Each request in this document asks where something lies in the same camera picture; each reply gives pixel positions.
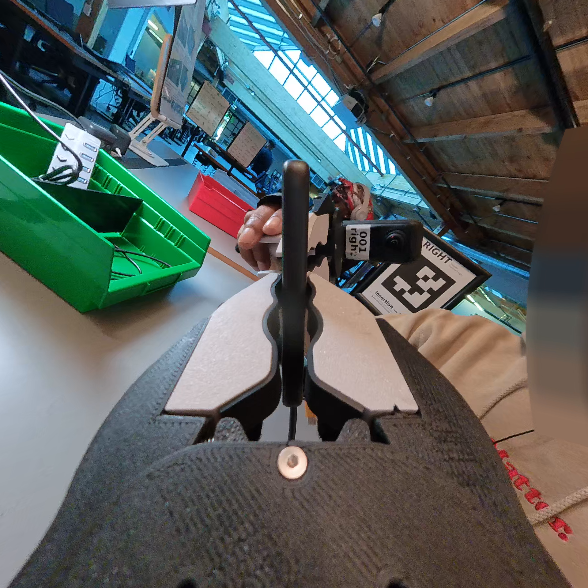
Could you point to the person's right hand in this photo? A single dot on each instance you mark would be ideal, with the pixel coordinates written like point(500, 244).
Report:
point(252, 229)

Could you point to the whiteboard on stand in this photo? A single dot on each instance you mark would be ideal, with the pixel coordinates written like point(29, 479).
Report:
point(248, 144)
point(209, 108)

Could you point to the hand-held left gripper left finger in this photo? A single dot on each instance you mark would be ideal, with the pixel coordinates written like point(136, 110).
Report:
point(220, 358)

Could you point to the black white marker sign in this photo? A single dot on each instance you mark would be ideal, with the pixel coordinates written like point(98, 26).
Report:
point(427, 285)

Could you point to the red plastic bin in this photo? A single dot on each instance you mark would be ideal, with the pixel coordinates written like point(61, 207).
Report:
point(216, 206)

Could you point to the white usb hub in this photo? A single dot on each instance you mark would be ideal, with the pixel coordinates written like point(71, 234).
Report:
point(89, 151)

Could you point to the black power adapter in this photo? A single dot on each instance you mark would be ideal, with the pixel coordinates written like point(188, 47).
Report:
point(103, 135)

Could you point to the person's beige hoodie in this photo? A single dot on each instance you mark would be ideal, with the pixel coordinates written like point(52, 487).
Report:
point(542, 482)

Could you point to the green plastic bin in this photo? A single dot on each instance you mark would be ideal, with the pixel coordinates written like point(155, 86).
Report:
point(55, 257)

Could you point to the black usb hub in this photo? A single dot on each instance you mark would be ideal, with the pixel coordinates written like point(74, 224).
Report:
point(294, 229)

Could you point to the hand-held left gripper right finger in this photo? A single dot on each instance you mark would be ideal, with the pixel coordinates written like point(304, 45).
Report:
point(363, 363)

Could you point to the person's right forearm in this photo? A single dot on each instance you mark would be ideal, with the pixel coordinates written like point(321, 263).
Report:
point(459, 349)

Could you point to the white wooden document stand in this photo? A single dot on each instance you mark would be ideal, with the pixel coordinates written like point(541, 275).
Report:
point(151, 158)

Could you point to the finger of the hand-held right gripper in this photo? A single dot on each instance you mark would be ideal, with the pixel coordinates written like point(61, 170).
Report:
point(317, 250)
point(319, 225)

